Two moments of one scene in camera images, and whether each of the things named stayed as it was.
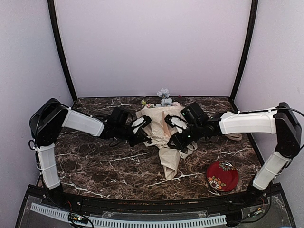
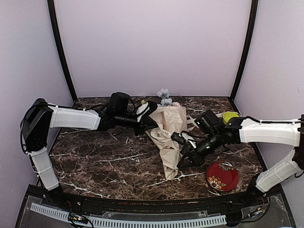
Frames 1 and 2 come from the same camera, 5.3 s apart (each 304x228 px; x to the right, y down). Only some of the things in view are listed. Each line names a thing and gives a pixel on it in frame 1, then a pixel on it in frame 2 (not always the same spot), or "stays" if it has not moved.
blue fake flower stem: x=166 y=101 stays
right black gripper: x=177 y=140 -> x=195 y=160
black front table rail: x=147 y=206 stays
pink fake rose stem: x=175 y=103 stays
